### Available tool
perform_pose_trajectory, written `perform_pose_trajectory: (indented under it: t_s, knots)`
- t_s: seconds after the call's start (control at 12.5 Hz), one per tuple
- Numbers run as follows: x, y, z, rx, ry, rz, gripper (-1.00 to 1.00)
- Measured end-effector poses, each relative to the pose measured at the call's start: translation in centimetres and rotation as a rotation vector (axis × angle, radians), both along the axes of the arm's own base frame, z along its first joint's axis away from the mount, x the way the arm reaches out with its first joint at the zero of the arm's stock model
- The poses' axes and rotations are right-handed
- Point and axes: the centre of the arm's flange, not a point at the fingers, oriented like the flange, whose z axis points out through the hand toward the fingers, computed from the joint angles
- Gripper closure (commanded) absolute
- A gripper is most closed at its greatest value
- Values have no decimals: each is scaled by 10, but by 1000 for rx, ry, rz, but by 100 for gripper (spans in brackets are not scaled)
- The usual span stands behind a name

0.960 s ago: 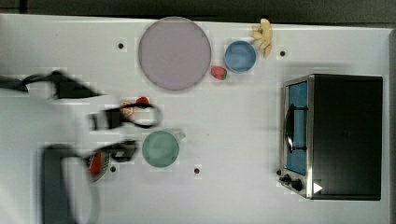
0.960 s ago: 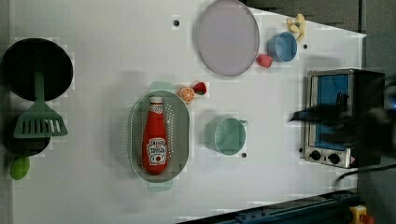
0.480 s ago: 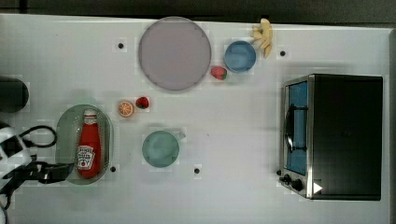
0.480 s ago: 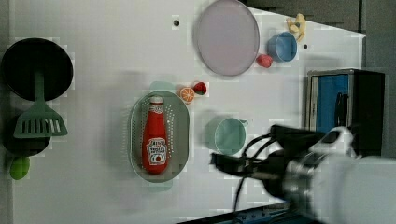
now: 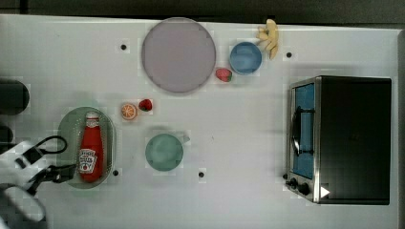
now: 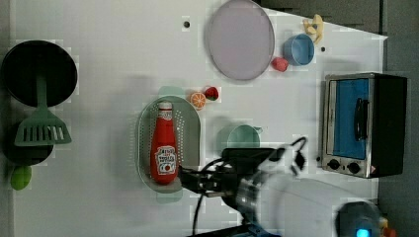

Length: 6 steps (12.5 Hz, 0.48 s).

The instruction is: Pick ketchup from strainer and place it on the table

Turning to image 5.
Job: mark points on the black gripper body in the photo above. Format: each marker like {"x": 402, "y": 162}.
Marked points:
{"x": 56, "y": 174}

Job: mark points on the red ketchup bottle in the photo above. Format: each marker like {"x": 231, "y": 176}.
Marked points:
{"x": 90, "y": 155}

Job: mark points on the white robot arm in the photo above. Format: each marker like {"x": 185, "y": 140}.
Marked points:
{"x": 19, "y": 209}

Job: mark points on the green oval strainer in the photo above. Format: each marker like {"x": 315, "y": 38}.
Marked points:
{"x": 71, "y": 128}

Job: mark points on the black cylinder cup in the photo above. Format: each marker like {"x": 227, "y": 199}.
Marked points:
{"x": 14, "y": 97}

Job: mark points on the orange slice toy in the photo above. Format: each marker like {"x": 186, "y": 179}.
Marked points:
{"x": 129, "y": 111}

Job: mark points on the green mug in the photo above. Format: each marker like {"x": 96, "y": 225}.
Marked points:
{"x": 164, "y": 150}

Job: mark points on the red strawberry toy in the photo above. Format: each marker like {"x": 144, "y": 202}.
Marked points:
{"x": 146, "y": 105}

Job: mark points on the grey round plate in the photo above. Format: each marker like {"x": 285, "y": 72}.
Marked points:
{"x": 178, "y": 55}

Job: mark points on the pink strawberry toy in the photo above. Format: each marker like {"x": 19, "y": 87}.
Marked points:
{"x": 224, "y": 74}

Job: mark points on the blue bowl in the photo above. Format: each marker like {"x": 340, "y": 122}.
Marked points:
{"x": 245, "y": 58}

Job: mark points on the yellow banana bunch toy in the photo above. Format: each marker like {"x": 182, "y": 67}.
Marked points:
{"x": 269, "y": 34}

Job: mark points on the black toaster oven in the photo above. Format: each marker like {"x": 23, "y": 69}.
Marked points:
{"x": 339, "y": 140}

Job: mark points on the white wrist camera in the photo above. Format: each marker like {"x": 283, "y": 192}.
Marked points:
{"x": 26, "y": 154}

